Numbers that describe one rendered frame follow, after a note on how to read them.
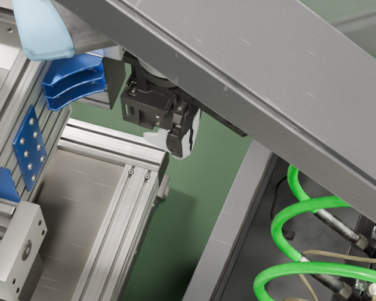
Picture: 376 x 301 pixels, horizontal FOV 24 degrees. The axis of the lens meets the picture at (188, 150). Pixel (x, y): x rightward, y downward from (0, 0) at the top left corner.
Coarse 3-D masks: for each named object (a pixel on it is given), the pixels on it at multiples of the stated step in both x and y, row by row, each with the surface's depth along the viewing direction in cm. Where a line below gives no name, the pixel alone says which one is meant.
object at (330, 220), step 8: (288, 168) 115; (296, 168) 113; (288, 176) 116; (296, 176) 116; (296, 184) 117; (296, 192) 119; (304, 192) 120; (304, 200) 120; (320, 216) 121; (328, 216) 121; (328, 224) 122; (336, 224) 122; (344, 224) 123; (336, 232) 123; (344, 232) 123; (352, 232) 123; (352, 240) 123; (360, 240) 123; (360, 248) 124
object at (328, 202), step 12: (300, 204) 105; (312, 204) 103; (324, 204) 102; (336, 204) 101; (348, 204) 100; (276, 216) 110; (288, 216) 108; (276, 228) 112; (276, 240) 114; (288, 252) 116; (312, 276) 119; (324, 276) 118; (336, 288) 119; (348, 288) 120
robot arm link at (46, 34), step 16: (16, 0) 85; (32, 0) 84; (48, 0) 84; (16, 16) 84; (32, 16) 84; (48, 16) 84; (64, 16) 84; (32, 32) 84; (48, 32) 84; (64, 32) 84; (80, 32) 85; (96, 32) 85; (32, 48) 85; (48, 48) 85; (64, 48) 86; (80, 48) 87; (96, 48) 88
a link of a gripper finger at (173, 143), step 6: (174, 126) 104; (180, 126) 104; (168, 132) 105; (174, 132) 104; (180, 132) 104; (168, 138) 105; (174, 138) 104; (180, 138) 105; (168, 144) 105; (174, 144) 105; (180, 144) 106; (174, 150) 106; (180, 150) 107; (180, 156) 109
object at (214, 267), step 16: (256, 144) 146; (256, 160) 145; (272, 160) 151; (240, 176) 143; (256, 176) 143; (240, 192) 141; (256, 192) 142; (224, 208) 140; (240, 208) 140; (256, 208) 152; (224, 224) 138; (240, 224) 139; (208, 240) 137; (224, 240) 137; (240, 240) 144; (208, 256) 136; (224, 256) 136; (208, 272) 134; (224, 272) 135; (192, 288) 133; (208, 288) 133
